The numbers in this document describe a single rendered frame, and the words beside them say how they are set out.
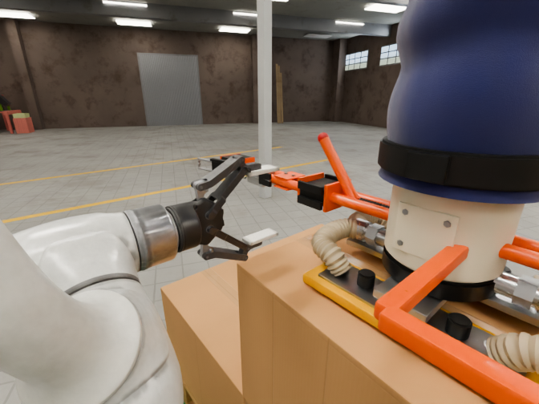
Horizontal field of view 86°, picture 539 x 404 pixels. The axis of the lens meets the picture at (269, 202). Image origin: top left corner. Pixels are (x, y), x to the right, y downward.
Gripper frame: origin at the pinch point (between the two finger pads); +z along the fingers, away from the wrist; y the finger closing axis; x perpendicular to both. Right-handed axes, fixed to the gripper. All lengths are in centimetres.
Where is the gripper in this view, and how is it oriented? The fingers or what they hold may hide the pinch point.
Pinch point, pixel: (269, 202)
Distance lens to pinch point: 57.3
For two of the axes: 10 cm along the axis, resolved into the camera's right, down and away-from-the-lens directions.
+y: 0.0, 9.4, 3.4
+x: 6.4, 2.6, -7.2
